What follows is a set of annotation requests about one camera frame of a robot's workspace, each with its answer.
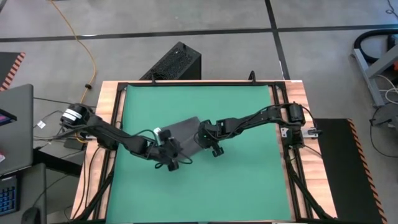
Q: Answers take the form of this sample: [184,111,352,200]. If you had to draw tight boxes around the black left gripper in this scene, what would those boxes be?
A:
[157,129,188,172]

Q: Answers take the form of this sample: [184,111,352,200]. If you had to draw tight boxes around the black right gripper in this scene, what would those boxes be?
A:
[194,119,225,158]

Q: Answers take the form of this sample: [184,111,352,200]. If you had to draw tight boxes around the grey woven towel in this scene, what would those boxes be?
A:
[153,116,206,158]

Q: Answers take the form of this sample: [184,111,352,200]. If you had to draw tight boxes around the green table mat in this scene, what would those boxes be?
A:
[105,84,293,223]

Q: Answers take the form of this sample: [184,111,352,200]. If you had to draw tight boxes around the black computer tower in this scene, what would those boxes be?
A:
[139,41,202,81]

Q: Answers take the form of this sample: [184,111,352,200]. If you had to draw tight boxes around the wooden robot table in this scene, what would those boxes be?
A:
[70,80,338,222]

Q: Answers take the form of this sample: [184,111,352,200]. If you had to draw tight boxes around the black power adapter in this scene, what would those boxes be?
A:
[63,138,85,151]

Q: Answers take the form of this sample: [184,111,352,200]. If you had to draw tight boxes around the black mat orange striped edge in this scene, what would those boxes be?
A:
[0,51,26,91]
[312,118,388,224]

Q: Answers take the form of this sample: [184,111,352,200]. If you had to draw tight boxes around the dark grey desk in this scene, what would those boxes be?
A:
[0,162,47,224]

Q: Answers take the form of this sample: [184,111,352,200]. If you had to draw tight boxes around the grey closed laptop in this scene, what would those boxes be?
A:
[0,83,34,177]

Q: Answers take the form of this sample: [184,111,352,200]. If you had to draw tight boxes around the black computer mouse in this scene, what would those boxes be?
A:
[21,207,42,224]

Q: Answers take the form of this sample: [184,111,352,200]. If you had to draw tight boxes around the black screen device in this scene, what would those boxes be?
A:
[0,107,18,127]

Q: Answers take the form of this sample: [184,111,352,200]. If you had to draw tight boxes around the grey metal stand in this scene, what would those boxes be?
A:
[351,43,398,108]

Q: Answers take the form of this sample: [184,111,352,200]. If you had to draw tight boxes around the backlit black keyboard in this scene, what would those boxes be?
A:
[0,174,22,216]

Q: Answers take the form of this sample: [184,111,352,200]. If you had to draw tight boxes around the black metal table frame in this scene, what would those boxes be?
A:
[73,79,335,224]

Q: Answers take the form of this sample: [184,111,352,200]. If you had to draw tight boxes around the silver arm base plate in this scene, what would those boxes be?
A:
[281,126,323,138]

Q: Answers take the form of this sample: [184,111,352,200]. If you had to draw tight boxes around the yellow floor cable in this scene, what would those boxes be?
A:
[49,0,98,144]

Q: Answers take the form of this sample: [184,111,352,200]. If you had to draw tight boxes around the thin black floor cable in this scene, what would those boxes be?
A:
[33,96,97,108]

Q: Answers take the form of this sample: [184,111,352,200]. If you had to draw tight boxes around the white cables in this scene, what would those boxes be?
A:
[377,74,398,105]

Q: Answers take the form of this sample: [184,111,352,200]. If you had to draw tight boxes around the black hose loop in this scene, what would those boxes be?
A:
[354,28,398,65]

